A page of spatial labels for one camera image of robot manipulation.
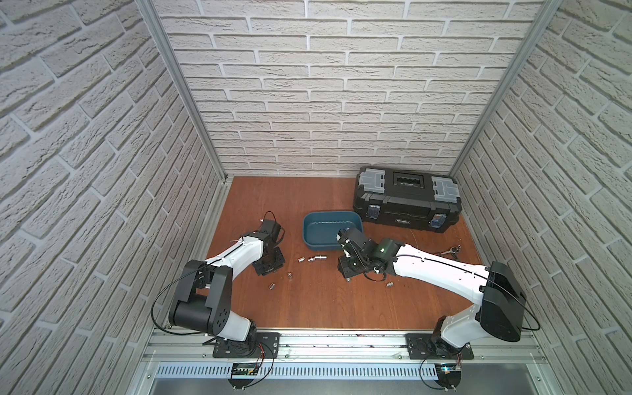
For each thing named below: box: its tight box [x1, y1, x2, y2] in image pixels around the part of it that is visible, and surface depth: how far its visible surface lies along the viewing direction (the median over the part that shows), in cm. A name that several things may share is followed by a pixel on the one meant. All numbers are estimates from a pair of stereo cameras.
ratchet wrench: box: [441, 244, 462, 260], surface depth 96 cm
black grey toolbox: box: [352, 166, 463, 233], surface depth 94 cm
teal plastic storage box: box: [302, 210, 364, 251], surface depth 101 cm
